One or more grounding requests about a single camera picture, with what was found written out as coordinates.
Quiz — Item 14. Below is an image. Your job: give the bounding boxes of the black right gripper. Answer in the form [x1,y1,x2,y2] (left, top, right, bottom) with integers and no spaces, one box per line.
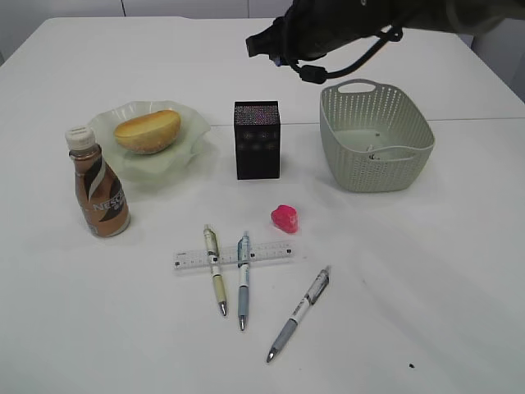
[245,0,394,60]

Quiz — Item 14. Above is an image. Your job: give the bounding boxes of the sugared bread roll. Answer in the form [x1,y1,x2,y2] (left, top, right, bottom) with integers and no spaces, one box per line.
[113,110,181,154]

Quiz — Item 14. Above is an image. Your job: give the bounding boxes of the pink pencil sharpener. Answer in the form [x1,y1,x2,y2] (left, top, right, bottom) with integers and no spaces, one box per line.
[271,204,299,234]

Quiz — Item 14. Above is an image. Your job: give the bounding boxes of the green barrel pen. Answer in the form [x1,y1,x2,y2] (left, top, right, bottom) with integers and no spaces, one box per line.
[203,225,228,317]

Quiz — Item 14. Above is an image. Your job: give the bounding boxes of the brown Nescafe coffee bottle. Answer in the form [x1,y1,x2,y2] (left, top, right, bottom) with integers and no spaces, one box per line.
[65,126,130,238]

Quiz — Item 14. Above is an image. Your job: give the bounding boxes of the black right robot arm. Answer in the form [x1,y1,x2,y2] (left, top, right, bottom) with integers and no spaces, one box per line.
[246,0,524,62]

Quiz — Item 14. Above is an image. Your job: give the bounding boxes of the black mesh pen holder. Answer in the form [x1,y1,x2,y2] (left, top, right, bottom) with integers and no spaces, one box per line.
[234,101,281,180]

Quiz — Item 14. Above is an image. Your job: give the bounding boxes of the green woven plastic basket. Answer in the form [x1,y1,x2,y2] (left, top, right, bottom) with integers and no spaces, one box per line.
[319,79,436,193]

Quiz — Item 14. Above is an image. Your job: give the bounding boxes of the pale green wavy glass plate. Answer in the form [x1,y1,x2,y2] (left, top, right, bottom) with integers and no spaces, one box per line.
[88,100,210,182]

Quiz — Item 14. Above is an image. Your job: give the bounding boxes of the blue barrel pen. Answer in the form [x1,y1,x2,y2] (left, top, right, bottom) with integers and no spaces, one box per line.
[237,231,250,332]

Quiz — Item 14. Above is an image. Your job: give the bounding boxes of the grey grip white pen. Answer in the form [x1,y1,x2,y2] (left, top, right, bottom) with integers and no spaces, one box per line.
[266,265,331,364]

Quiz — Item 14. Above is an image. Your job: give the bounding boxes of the transparent plastic ruler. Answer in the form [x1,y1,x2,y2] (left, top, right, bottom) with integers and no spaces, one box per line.
[173,241,294,271]

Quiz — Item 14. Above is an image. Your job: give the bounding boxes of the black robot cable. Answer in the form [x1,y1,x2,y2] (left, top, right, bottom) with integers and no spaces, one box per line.
[286,22,405,85]

